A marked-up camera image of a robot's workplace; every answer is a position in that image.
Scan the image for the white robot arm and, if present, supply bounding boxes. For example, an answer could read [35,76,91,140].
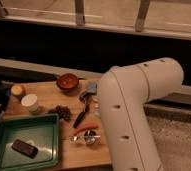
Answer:
[97,58,184,171]

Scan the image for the green plastic tray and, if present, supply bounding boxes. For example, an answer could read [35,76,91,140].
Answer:
[0,114,59,171]

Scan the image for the blue sponge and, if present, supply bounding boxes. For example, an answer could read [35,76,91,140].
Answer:
[87,81,97,94]

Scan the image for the wooden table board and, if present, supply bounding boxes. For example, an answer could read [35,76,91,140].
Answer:
[1,79,113,171]

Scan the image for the red-brown bowl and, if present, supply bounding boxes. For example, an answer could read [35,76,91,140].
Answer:
[56,73,79,90]

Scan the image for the bunch of dark grapes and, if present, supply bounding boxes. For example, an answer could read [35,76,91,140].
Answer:
[49,105,71,121]

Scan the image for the orange carrot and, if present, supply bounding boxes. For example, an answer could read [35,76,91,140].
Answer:
[73,123,98,136]

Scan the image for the metal strainer spoon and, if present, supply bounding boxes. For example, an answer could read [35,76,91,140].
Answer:
[70,130,100,145]

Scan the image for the white cup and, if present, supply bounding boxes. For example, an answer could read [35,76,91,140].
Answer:
[21,94,39,113]

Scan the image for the peach fruit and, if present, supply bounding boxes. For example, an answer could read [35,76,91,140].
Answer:
[11,84,25,97]

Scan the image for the dark brown rectangular block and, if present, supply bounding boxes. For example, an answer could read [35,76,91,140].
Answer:
[12,139,38,158]

